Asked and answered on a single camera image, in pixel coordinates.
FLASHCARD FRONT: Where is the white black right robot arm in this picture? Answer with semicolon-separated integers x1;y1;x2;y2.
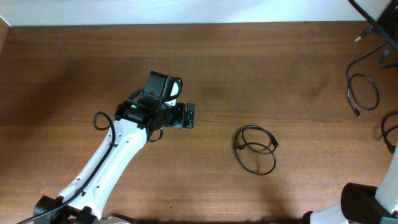
301;146;397;224

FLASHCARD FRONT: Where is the black cable bundle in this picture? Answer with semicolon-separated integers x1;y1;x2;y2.
345;26;398;155

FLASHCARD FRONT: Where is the black left camera cable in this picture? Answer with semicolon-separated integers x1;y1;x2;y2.
15;111;118;224

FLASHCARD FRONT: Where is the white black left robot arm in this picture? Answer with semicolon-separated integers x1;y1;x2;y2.
26;71;195;223

